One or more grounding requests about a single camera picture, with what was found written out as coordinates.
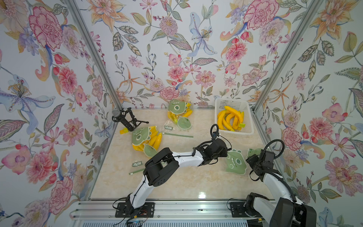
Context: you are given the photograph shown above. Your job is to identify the right corner aluminium post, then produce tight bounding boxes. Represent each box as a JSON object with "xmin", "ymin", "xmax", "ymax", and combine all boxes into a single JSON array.
[{"xmin": 253, "ymin": 1, "xmax": 323, "ymax": 115}]

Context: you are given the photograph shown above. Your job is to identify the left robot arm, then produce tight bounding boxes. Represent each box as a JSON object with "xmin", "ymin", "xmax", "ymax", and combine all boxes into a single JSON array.
[{"xmin": 126, "ymin": 124, "xmax": 232, "ymax": 210}]

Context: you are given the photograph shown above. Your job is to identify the corner aluminium post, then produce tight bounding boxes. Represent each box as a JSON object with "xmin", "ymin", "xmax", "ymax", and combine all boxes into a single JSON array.
[
  {"xmin": 253, "ymin": 1, "xmax": 323, "ymax": 115},
  {"xmin": 65, "ymin": 0, "xmax": 123, "ymax": 110}
]

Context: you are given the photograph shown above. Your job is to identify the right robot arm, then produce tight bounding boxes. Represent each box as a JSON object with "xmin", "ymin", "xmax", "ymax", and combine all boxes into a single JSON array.
[{"xmin": 244, "ymin": 139, "xmax": 317, "ymax": 227}]

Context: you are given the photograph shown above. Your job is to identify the aluminium front rail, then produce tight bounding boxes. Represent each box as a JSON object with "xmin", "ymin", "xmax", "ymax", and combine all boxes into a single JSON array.
[{"xmin": 67, "ymin": 200, "xmax": 315, "ymax": 227}]

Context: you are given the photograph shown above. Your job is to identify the left corner aluminium post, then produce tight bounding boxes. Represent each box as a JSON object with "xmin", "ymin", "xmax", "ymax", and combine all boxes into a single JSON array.
[{"xmin": 65, "ymin": 0, "xmax": 123, "ymax": 110}]

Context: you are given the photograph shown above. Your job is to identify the black microphone tripod stand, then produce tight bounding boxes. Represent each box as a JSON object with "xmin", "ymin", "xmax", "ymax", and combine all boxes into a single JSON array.
[{"xmin": 112, "ymin": 107, "xmax": 149, "ymax": 131}]

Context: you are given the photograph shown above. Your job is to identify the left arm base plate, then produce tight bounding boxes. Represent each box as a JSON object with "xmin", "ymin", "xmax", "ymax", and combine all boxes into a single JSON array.
[{"xmin": 112, "ymin": 195, "xmax": 155, "ymax": 218}]

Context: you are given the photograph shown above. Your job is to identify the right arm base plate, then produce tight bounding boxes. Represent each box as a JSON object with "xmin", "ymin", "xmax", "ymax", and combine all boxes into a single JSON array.
[{"xmin": 226, "ymin": 193, "xmax": 269, "ymax": 218}]

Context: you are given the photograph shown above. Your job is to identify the zip-top bag bananas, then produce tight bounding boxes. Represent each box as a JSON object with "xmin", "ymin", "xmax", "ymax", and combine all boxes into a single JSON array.
[
  {"xmin": 163, "ymin": 99, "xmax": 193, "ymax": 138},
  {"xmin": 131, "ymin": 126, "xmax": 163, "ymax": 158},
  {"xmin": 226, "ymin": 149, "xmax": 247, "ymax": 176}
]

